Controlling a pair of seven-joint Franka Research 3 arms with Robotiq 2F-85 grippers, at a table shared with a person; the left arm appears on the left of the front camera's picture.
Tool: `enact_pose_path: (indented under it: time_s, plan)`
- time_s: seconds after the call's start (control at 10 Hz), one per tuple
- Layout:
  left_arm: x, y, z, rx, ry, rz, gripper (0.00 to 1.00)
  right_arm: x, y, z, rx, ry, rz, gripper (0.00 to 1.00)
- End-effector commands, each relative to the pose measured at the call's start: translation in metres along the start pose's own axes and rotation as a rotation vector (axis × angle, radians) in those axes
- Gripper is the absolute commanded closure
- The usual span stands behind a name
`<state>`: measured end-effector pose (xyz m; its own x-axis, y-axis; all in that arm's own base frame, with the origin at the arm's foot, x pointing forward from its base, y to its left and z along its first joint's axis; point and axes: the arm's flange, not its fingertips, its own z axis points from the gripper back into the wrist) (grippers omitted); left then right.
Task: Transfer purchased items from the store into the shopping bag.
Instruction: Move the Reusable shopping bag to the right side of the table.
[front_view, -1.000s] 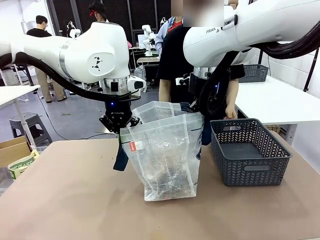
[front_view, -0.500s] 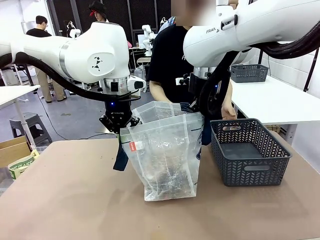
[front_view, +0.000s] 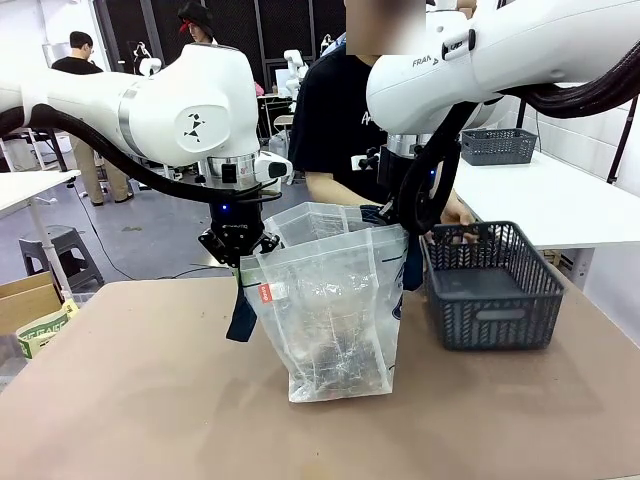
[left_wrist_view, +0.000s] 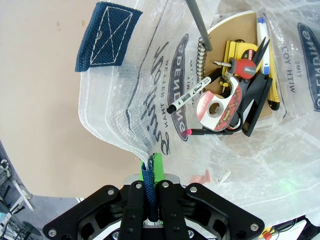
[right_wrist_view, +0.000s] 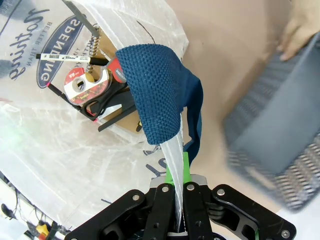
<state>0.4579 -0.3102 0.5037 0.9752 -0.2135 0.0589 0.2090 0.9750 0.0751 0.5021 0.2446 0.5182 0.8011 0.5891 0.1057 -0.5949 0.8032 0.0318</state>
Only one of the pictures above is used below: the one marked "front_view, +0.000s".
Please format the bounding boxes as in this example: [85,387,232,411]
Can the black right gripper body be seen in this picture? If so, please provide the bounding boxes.
[377,144,417,201]

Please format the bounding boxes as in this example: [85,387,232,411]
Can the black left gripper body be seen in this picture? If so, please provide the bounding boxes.
[208,198,272,260]

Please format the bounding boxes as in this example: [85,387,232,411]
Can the translucent shopping bag navy handles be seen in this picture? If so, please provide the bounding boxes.
[225,201,425,404]

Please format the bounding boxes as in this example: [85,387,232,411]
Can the dark grey plastic basket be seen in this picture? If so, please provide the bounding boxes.
[422,221,567,352]
[459,128,539,167]

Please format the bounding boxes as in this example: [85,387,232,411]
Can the person's right forearm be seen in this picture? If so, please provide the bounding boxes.
[304,172,389,212]

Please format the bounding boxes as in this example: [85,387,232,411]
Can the green printed paper bag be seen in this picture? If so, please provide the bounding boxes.
[15,298,80,360]

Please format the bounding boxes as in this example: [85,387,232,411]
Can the person's left hand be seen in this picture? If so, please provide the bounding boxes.
[439,199,476,227]

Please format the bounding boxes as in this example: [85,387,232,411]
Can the person in black shirt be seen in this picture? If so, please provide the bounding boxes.
[288,0,476,211]

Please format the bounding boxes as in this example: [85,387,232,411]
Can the clear plastic container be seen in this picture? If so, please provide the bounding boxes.
[268,132,292,172]

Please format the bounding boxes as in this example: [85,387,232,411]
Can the man with khaki trousers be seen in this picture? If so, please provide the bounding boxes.
[51,30,135,208]

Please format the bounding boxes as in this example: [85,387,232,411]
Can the grey plastic step stool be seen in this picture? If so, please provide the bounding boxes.
[18,225,105,292]

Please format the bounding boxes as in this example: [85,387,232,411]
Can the large white side table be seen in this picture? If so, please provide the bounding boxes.
[449,149,640,251]

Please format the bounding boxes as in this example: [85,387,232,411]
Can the small white side table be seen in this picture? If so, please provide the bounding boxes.
[0,169,82,221]

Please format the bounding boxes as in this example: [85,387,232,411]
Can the brown cardboard box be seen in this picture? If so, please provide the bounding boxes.
[0,271,64,336]

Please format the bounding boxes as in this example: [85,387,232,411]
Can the woman in red and beige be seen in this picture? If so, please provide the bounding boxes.
[177,0,217,47]

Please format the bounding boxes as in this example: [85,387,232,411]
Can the black tripod leg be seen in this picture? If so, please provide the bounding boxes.
[606,97,640,185]

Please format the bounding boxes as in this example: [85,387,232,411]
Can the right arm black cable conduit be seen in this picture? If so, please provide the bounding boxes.
[398,42,640,237]

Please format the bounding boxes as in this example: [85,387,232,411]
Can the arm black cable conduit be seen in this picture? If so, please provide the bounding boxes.
[0,104,282,205]
[398,42,640,237]

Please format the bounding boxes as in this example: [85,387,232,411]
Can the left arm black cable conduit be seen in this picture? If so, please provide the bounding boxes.
[0,104,282,205]

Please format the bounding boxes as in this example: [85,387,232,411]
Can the black floor cable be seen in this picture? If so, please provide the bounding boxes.
[69,182,237,282]

